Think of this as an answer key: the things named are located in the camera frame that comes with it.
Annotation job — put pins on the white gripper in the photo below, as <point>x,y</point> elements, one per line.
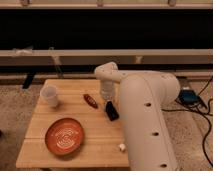
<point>107,90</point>

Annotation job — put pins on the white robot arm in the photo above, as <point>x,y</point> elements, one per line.
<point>140,97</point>

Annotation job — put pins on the small dark red object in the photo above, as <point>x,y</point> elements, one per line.
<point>90,101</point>

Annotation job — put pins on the black smartphone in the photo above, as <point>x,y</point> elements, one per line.
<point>111,111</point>

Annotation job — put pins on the orange patterned plate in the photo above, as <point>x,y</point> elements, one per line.
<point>64,136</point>

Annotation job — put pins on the blue power adapter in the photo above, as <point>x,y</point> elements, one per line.
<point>188,97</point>

